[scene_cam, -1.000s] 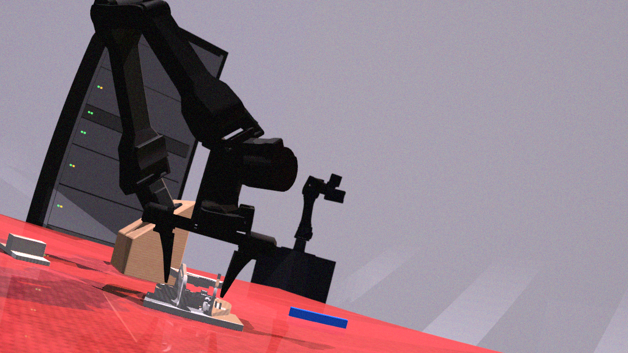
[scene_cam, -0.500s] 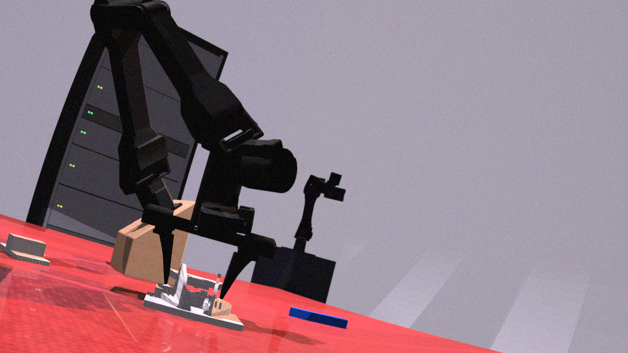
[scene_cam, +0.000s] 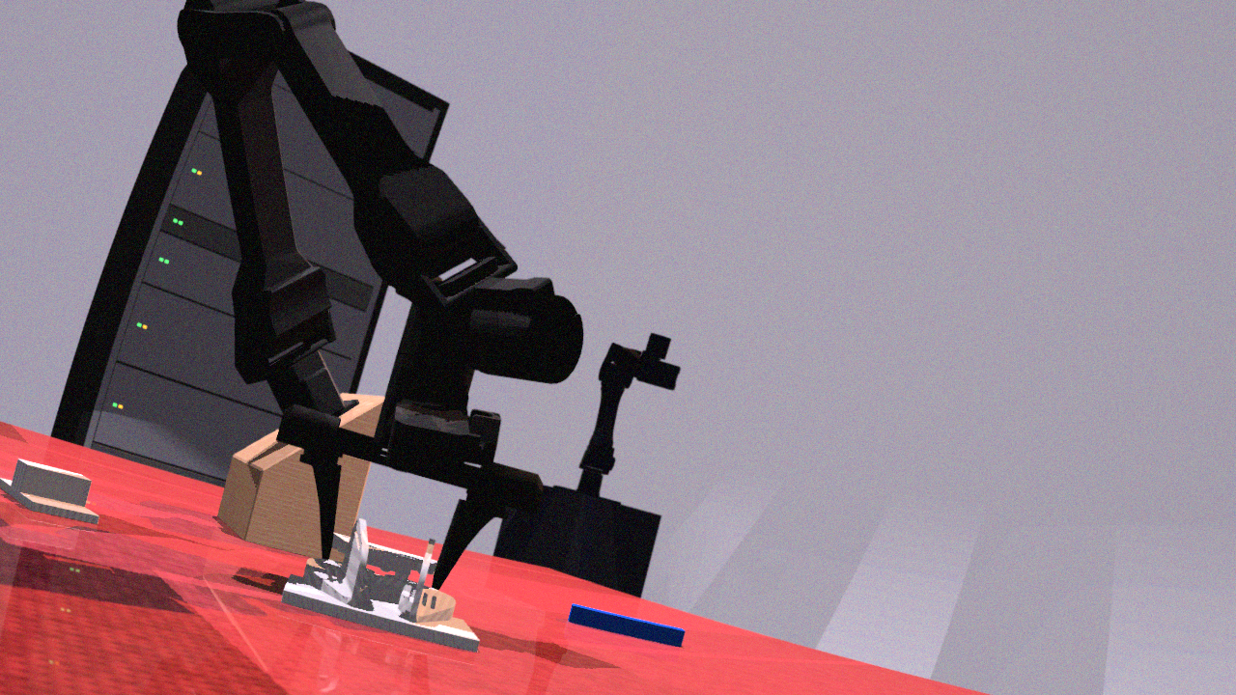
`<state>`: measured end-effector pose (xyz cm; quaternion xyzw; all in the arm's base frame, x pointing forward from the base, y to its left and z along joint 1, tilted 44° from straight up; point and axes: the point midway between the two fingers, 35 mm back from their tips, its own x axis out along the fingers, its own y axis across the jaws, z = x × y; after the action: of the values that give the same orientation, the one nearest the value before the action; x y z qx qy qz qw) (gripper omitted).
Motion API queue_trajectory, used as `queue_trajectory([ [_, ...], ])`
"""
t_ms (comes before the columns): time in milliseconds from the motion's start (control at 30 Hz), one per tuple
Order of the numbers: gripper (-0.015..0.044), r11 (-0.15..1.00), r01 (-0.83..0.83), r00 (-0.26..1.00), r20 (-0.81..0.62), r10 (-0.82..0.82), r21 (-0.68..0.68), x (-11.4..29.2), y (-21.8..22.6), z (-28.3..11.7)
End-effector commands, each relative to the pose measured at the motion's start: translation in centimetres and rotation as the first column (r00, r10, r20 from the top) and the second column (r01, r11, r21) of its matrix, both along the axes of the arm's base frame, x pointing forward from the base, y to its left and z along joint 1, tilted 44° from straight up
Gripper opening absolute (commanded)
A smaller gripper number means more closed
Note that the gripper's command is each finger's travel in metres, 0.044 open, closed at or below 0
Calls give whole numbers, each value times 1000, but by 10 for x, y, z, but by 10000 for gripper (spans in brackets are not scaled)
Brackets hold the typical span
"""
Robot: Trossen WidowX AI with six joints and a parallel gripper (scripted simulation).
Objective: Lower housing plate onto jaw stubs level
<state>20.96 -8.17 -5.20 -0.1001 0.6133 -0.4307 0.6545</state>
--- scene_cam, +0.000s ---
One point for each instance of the dark blue flat bar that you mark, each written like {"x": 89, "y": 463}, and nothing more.
{"x": 624, "y": 625}

